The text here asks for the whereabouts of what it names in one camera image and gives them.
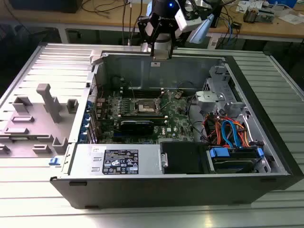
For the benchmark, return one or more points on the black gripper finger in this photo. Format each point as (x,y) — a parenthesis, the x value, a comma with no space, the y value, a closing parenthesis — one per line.
(174,35)
(141,32)

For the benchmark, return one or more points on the silver CPU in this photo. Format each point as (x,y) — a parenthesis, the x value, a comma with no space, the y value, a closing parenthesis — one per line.
(162,57)

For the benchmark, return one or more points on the thin metal locking lever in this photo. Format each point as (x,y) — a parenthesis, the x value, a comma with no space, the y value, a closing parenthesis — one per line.
(162,105)
(133,90)

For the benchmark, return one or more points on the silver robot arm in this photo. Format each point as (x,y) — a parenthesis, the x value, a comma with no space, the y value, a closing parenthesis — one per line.
(200,32)

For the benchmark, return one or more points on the CPU socket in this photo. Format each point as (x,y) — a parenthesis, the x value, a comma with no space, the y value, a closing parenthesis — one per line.
(145,105)

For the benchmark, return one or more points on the blue slot retainer clip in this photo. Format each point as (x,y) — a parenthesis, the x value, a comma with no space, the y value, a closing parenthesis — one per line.
(89,105)
(83,129)
(86,118)
(82,139)

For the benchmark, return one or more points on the black upright tower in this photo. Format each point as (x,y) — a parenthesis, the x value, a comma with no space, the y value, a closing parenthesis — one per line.
(218,14)

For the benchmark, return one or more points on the round coin cell battery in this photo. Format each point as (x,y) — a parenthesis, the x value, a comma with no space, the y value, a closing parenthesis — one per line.
(177,95)

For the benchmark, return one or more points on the small black box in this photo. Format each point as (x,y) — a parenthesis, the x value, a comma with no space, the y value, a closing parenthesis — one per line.
(237,25)

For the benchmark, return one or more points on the wooden desk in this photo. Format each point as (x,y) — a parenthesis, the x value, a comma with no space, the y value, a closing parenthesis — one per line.
(71,17)

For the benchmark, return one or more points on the small copper transformer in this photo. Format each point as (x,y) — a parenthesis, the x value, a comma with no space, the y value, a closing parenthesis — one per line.
(250,15)

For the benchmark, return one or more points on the white printed papers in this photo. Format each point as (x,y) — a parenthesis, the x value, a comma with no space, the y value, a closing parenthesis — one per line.
(249,4)

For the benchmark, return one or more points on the green motherboard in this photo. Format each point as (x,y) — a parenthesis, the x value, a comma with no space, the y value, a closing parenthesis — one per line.
(177,118)

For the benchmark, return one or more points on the installed RAM stick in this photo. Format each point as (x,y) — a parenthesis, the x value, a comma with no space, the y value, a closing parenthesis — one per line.
(142,117)

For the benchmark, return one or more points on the grey circuit device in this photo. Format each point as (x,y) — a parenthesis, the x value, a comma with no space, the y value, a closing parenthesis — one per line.
(266,15)

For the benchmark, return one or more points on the black graphics card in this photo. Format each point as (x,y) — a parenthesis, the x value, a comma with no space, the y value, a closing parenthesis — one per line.
(136,127)

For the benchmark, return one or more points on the large black box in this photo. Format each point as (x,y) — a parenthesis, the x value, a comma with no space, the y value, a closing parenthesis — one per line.
(47,6)

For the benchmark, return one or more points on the white paper sheet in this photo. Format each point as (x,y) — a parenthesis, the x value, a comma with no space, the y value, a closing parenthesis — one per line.
(291,19)

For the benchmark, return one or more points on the black drive bay box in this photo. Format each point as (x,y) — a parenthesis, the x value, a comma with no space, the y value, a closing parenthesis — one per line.
(183,158)

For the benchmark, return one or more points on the hard disk in blue carrier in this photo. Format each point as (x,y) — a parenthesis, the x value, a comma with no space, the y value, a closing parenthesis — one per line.
(219,152)

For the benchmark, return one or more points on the silver power supply unit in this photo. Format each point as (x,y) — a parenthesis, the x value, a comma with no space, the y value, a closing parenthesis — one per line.
(83,161)

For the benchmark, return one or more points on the grey parts rack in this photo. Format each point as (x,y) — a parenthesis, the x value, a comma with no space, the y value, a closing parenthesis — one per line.
(35,128)

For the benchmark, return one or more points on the small blue plastic clip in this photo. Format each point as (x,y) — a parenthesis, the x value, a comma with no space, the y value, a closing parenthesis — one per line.
(54,162)

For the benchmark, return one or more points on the black PC case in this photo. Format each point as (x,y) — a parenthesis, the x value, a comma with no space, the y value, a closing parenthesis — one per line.
(142,192)

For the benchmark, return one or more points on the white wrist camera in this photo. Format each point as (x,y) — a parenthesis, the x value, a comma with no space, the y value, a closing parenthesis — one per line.
(185,22)

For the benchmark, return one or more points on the grey metal drive bracket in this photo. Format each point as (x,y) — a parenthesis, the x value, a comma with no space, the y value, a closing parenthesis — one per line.
(209,102)

